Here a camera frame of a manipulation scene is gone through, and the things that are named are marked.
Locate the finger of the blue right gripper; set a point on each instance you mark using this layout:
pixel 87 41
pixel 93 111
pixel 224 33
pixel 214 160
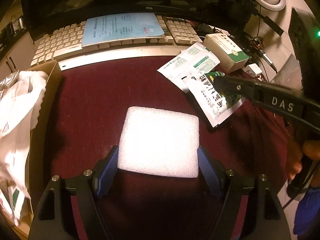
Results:
pixel 232 86

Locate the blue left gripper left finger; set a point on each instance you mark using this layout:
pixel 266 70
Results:
pixel 105 170

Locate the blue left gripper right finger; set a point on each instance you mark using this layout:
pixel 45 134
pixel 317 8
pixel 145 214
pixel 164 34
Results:
pixel 209 173

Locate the green white sachet packet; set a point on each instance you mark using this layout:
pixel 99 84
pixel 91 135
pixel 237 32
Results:
pixel 216 106
pixel 195 60

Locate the white foam block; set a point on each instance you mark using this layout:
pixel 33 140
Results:
pixel 159 142

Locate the clear bag of white gauze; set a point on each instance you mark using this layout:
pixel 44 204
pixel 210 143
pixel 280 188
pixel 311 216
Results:
pixel 15 139

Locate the clear plastic bag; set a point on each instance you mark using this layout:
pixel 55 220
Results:
pixel 7 83

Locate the person's right hand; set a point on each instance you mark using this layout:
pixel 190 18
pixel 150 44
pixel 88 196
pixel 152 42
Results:
pixel 295 152

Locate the green white medicine box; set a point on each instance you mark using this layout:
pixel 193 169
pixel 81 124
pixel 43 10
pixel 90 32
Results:
pixel 231 56

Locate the white power adapter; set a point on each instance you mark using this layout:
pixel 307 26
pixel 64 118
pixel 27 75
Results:
pixel 252 69

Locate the microphone on stand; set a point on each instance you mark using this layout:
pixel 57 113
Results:
pixel 258 47

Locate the brown cardboard box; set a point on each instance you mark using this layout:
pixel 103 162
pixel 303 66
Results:
pixel 34 170

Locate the blue paper booklet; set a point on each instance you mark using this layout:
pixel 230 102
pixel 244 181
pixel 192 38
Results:
pixel 120 27

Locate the beige mechanical keyboard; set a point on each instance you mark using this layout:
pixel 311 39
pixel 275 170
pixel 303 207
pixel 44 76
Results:
pixel 67 41

